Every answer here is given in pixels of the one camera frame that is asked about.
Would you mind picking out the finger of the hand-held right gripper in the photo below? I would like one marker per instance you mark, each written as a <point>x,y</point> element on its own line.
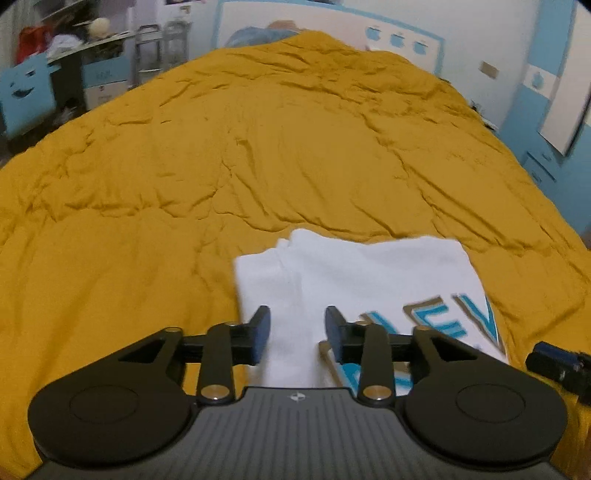
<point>556,364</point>

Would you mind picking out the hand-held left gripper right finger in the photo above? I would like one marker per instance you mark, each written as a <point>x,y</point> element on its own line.
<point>333,334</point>

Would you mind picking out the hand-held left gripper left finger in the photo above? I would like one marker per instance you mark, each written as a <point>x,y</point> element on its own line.
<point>261,334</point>

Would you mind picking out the white printed t-shirt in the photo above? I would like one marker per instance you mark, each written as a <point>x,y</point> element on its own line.
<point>369,272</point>

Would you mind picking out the yellow blanket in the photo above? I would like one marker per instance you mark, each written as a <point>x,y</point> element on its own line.
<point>231,161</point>

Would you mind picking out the blue and white wardrobe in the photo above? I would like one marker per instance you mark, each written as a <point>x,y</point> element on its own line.
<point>531,110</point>

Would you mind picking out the blue pillow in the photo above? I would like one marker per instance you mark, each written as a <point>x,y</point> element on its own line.
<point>258,33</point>

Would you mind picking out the cluttered desk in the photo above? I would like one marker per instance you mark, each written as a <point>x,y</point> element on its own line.
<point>104,76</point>

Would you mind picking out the blue framed white headboard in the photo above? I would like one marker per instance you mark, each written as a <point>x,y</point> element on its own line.
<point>323,16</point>

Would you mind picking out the blue chair with face cutout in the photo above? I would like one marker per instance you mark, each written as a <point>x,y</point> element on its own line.
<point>27,94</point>

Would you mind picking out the beige round toy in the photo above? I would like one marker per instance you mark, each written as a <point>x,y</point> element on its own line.
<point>99,27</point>

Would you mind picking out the red bag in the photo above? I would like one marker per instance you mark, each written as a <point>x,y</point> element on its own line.
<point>30,42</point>

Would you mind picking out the beige wall switch plate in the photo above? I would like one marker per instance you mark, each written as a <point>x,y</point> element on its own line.
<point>489,69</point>

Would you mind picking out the wall poster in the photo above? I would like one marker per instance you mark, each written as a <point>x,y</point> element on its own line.
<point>184,2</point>

